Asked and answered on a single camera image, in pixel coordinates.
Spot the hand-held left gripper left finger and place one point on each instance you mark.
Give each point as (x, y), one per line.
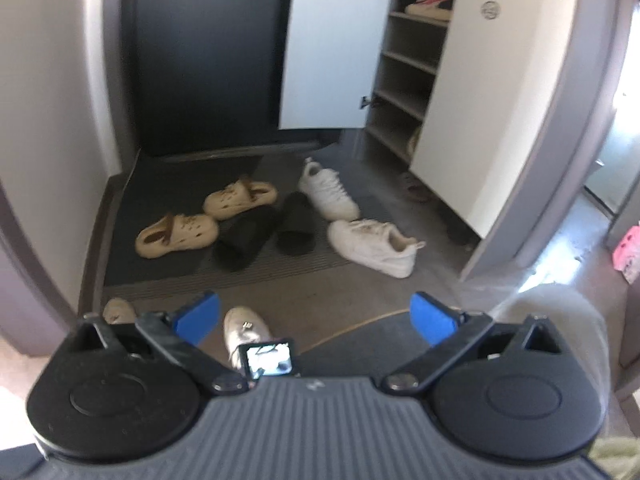
(200, 317)

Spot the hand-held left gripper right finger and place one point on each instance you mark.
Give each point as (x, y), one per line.
(430, 317)

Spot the cream sneaker dark swoosh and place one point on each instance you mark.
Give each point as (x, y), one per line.
(119, 311)
(245, 327)

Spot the white chunky sneaker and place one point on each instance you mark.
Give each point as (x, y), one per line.
(370, 247)

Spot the black slide sandal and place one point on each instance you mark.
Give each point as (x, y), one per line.
(297, 222)
(247, 237)

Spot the white low sneaker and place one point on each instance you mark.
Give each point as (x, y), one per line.
(330, 192)

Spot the pink packet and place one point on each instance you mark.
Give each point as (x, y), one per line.
(629, 252)

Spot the metal cabinet hinge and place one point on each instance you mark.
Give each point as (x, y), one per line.
(367, 101)

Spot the pale green cloth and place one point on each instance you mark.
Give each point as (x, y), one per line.
(617, 460)

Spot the black entrance door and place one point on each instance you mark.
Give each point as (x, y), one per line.
(200, 60)

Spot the cream sneaker red stripe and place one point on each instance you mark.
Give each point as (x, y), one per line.
(430, 7)

